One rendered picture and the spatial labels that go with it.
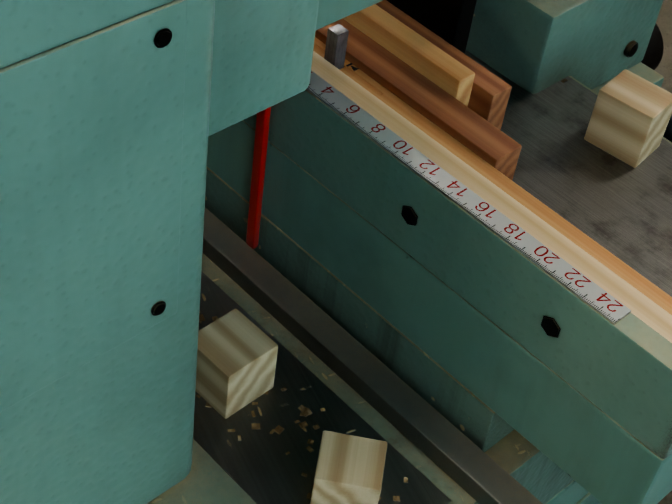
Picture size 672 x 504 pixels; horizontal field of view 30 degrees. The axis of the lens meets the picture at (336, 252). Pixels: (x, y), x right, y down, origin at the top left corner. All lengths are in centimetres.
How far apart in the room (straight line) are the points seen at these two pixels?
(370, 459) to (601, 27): 34
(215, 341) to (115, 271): 20
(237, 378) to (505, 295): 16
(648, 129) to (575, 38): 9
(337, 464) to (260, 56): 22
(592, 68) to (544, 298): 28
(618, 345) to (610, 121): 21
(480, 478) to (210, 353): 17
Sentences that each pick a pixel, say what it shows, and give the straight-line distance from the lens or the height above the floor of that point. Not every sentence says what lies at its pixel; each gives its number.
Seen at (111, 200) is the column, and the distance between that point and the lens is 50.
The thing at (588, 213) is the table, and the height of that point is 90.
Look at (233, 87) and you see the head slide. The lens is 58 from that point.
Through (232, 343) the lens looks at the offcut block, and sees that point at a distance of 72.
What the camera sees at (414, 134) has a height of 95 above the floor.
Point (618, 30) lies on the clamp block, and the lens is 87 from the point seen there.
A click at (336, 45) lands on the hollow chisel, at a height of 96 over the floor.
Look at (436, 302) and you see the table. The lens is 69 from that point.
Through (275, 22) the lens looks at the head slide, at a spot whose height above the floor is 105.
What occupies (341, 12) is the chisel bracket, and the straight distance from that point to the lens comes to 67.
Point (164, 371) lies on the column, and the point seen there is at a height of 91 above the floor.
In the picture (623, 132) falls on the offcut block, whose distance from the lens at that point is 78.
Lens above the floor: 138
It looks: 44 degrees down
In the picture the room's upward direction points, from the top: 9 degrees clockwise
